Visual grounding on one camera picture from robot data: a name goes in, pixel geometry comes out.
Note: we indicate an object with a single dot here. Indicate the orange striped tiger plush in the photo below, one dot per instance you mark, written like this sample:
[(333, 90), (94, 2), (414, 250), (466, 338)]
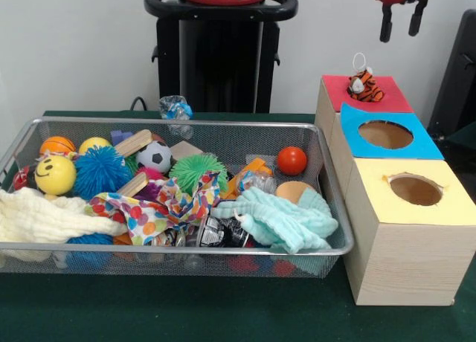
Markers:
[(366, 88)]

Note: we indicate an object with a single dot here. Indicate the mint green cloth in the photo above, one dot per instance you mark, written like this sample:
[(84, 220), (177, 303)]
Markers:
[(282, 219)]

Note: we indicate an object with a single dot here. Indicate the crushed clear plastic bottle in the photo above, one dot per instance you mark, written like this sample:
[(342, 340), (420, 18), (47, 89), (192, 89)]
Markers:
[(177, 110)]

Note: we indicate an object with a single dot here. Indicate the shallow clear mesh bin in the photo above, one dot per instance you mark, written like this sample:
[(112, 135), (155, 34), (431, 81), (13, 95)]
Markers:
[(327, 208)]

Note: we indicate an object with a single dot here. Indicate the wooden box with three holes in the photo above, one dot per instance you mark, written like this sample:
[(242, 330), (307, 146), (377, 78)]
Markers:
[(401, 253)]

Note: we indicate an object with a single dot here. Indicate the black stand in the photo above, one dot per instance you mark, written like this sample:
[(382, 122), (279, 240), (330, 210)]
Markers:
[(457, 82)]

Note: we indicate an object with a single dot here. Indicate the red ball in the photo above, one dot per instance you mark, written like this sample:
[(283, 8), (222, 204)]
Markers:
[(291, 161)]

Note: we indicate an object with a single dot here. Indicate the toy hamburger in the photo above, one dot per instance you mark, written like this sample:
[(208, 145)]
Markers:
[(291, 190)]

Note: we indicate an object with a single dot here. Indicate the orange flat plastic toy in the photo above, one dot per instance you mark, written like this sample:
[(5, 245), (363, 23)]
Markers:
[(256, 169)]

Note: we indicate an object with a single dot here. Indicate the green furry monster toy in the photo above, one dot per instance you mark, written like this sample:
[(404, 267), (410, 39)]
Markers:
[(197, 171)]

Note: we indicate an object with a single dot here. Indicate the colourful polka dot cloth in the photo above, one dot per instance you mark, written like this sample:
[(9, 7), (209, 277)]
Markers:
[(149, 212)]

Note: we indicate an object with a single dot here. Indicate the blue spiky ball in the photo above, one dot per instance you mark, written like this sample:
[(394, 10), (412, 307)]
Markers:
[(103, 171), (91, 239)]

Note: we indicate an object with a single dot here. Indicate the dark green table cloth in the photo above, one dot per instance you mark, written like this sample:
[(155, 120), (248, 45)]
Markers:
[(186, 312)]

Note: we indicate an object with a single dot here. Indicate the orange toy basketball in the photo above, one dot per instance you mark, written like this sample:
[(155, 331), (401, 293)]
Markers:
[(58, 145)]

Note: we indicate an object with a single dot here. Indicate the large yellow ball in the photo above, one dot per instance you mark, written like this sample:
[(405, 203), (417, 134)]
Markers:
[(56, 175)]

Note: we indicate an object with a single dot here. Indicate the cream yellow cloth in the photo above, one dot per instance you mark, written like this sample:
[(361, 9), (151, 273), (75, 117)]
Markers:
[(41, 215)]

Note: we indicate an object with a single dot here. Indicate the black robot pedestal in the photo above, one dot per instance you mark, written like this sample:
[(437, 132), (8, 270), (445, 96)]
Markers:
[(219, 59)]

